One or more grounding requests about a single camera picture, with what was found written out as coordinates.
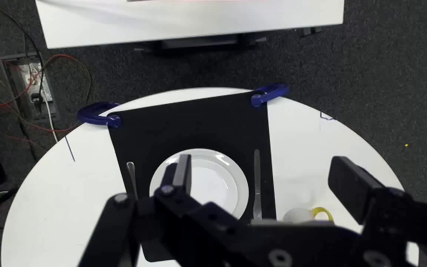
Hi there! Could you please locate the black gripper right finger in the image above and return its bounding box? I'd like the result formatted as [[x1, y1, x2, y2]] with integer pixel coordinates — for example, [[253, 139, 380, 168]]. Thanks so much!
[[327, 155, 388, 225]]

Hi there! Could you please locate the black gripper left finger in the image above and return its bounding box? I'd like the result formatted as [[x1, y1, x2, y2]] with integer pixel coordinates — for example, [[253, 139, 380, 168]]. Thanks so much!
[[160, 152, 192, 198]]

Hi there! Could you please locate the white robot base platform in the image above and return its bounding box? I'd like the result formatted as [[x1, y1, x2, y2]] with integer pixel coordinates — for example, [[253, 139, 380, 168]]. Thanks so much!
[[34, 0, 346, 50]]

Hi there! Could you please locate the large white plate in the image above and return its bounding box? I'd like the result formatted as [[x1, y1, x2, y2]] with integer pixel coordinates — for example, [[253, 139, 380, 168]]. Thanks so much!
[[148, 146, 250, 220]]

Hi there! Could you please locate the black placemat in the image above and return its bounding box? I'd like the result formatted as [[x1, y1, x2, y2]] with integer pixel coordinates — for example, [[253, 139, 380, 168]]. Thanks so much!
[[106, 93, 277, 263]]

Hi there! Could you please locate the silver fork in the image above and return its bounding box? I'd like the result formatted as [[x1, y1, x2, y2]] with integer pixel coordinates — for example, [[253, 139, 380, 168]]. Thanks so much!
[[124, 160, 140, 201]]

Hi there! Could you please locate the white mug yellow inside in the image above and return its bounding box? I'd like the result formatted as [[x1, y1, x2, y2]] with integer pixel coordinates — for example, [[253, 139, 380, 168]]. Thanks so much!
[[281, 204, 336, 226]]

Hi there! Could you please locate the blue clamp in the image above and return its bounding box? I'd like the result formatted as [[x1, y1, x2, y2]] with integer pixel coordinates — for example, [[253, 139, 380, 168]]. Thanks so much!
[[77, 100, 122, 128], [248, 81, 291, 108]]

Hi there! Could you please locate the grey floor power box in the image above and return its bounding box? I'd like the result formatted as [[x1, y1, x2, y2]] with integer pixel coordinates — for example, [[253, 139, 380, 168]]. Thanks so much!
[[0, 53, 56, 119]]

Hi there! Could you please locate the thin black wire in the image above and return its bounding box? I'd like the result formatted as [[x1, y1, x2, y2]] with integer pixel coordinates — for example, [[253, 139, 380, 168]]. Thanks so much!
[[63, 134, 77, 163]]

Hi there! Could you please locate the thin white cable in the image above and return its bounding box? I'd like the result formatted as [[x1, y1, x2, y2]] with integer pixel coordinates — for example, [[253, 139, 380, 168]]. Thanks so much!
[[39, 93, 59, 145]]

